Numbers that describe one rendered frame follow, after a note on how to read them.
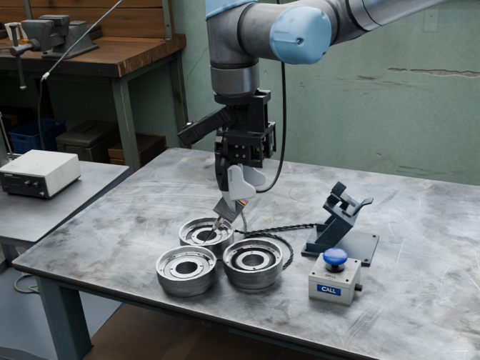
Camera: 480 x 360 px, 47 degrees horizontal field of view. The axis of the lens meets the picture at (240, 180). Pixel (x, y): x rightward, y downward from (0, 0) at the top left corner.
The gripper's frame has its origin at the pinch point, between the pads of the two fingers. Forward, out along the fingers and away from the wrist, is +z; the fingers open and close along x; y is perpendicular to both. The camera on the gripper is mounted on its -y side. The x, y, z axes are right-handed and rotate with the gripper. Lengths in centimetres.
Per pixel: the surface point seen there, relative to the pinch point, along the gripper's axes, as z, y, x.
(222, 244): 9.9, -3.0, 0.5
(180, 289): 11.1, -5.1, -12.6
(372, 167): 66, -1, 160
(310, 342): 13.5, 18.1, -15.4
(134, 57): 8, -96, 121
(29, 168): 17, -78, 32
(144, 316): 38.3, -28.1, 6.8
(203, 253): 10.2, -5.5, -2.8
